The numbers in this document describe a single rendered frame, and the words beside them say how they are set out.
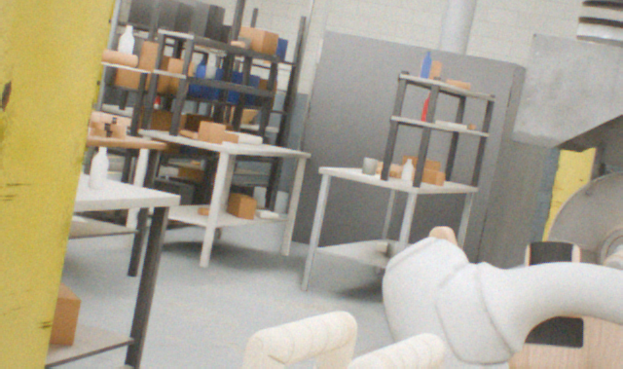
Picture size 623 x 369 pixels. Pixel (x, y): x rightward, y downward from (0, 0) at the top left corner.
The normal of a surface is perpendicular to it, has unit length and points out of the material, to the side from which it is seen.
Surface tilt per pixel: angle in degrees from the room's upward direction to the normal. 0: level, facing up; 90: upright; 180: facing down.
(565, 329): 89
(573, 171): 90
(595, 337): 89
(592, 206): 85
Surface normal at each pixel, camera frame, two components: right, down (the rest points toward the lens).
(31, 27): 0.93, 0.20
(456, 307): -0.20, -0.15
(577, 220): -0.42, -0.10
